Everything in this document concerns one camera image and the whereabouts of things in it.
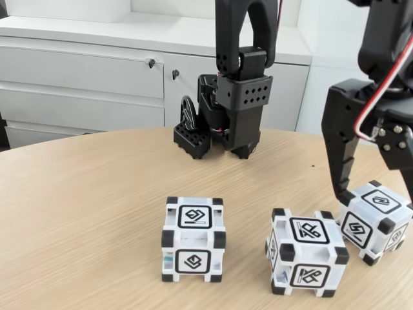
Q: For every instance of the black perforated block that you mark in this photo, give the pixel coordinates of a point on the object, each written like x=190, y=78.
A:
x=190, y=139

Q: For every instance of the white cube lightning symbol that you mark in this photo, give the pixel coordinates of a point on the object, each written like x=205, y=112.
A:
x=364, y=226

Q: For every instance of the white cube crossed-lines symbol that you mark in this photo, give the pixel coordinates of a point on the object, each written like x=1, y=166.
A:
x=306, y=255

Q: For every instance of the white cabinet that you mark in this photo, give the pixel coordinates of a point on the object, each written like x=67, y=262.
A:
x=80, y=80

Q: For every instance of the white cube stacked-layers symbol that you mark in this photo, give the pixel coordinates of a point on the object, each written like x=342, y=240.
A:
x=193, y=239

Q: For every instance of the black cabinet key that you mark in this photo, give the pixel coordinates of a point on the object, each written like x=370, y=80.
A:
x=150, y=63
x=175, y=74

